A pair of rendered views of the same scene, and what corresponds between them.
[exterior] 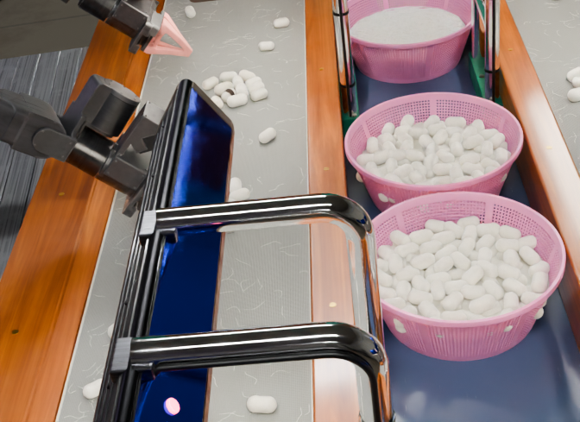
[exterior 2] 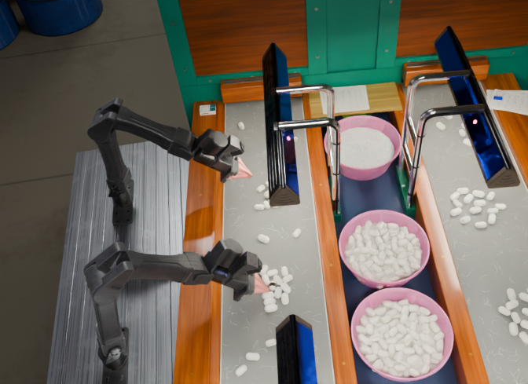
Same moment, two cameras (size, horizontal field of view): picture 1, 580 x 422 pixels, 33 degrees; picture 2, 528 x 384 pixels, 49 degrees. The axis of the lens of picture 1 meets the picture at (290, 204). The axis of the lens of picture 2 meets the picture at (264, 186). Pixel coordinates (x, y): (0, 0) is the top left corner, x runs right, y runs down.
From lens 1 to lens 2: 71 cm
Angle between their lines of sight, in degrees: 14
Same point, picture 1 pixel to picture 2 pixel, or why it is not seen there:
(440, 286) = (393, 348)
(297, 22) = (302, 138)
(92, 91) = (221, 252)
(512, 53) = (421, 180)
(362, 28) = not seen: hidden behind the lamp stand
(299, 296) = (325, 350)
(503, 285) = (423, 347)
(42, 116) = (199, 269)
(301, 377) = not seen: outside the picture
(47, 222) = (192, 296)
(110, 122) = (229, 263)
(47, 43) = (128, 57)
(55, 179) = not seen: hidden behind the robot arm
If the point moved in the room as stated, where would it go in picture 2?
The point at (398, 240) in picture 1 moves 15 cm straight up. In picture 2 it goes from (370, 313) to (372, 286)
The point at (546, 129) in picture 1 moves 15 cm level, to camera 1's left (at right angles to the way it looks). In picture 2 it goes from (441, 242) to (391, 249)
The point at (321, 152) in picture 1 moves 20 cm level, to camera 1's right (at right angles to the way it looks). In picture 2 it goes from (327, 252) to (393, 242)
